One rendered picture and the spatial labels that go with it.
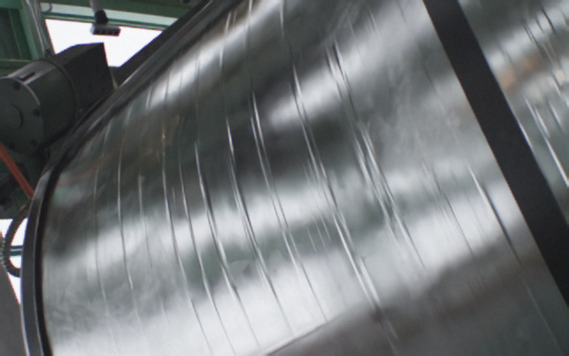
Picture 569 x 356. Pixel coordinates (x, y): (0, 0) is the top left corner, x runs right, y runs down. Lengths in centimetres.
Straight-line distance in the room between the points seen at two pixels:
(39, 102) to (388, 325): 86
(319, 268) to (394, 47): 21
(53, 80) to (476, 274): 97
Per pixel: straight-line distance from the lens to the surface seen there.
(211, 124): 91
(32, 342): 114
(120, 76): 270
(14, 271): 151
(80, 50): 161
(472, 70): 71
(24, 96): 147
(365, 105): 76
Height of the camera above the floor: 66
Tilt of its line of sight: 17 degrees up
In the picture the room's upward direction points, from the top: 24 degrees counter-clockwise
